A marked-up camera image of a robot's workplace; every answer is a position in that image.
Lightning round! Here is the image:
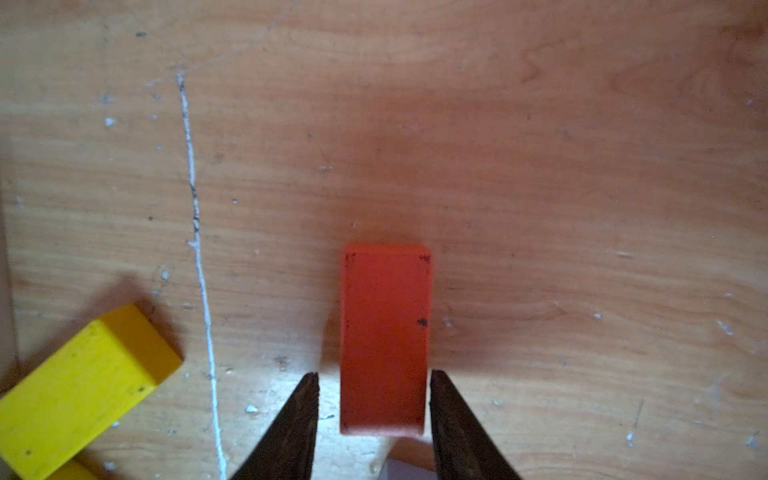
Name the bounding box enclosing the blue block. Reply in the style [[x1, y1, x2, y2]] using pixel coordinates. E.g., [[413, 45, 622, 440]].
[[378, 458, 437, 480]]

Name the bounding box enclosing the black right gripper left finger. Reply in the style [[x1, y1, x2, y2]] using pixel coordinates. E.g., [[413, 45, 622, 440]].
[[232, 372, 320, 479]]

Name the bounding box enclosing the yellow block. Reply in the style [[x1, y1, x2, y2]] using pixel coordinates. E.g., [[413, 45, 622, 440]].
[[46, 460, 98, 480], [1, 305, 182, 479]]

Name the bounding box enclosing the red block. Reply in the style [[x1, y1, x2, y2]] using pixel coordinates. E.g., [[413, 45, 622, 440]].
[[339, 243, 433, 437]]

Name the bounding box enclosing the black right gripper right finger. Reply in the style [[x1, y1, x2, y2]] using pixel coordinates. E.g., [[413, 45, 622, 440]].
[[429, 369, 522, 480]]

